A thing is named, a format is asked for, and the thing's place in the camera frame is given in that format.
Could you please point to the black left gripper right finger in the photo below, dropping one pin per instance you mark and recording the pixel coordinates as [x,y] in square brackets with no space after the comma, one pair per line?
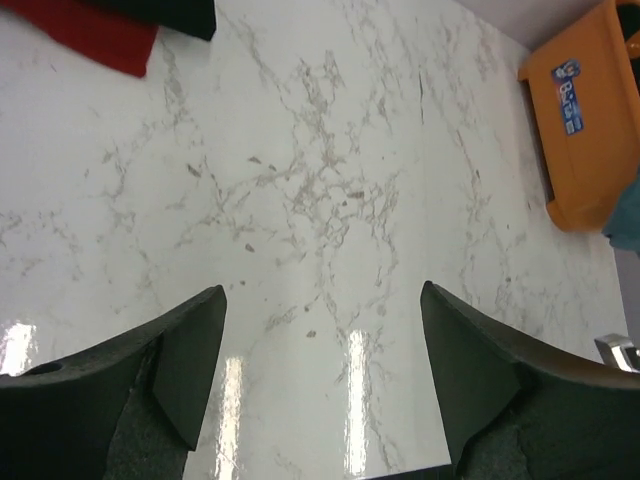
[514,407]

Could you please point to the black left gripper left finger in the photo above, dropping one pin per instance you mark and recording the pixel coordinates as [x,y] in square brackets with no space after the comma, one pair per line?
[131,407]

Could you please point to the grey-blue t-shirt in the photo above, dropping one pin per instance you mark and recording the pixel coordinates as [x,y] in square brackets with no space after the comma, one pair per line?
[622,227]

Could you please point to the orange plastic tub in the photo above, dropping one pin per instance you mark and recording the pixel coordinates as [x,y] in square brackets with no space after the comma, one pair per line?
[584,85]

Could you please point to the black t-shirt blue logo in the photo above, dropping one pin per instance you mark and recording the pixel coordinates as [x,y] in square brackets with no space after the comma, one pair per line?
[196,18]

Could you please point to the folded red t-shirt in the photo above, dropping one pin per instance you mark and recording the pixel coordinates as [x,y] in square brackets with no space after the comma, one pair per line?
[108,38]

